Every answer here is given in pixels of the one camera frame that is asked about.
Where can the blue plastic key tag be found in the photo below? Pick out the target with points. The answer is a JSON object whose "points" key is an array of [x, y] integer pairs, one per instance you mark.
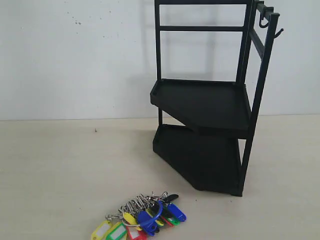
{"points": [[151, 220]]}

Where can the bunch of coloured key tags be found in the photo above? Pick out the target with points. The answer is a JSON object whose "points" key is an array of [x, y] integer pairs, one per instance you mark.
{"points": [[125, 223]]}

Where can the black two-tier metal rack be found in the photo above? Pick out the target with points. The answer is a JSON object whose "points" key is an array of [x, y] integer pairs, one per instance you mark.
{"points": [[206, 128]]}

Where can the black curved lever handle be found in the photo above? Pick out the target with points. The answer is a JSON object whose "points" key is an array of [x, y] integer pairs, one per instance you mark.
{"points": [[261, 24], [277, 34]]}

